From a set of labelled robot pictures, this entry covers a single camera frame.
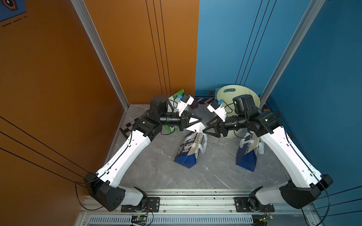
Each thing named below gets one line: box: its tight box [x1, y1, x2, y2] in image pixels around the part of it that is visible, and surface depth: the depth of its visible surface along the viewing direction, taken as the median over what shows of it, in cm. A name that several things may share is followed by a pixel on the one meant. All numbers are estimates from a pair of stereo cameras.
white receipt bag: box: [185, 117, 206, 133], surface depth 63 cm
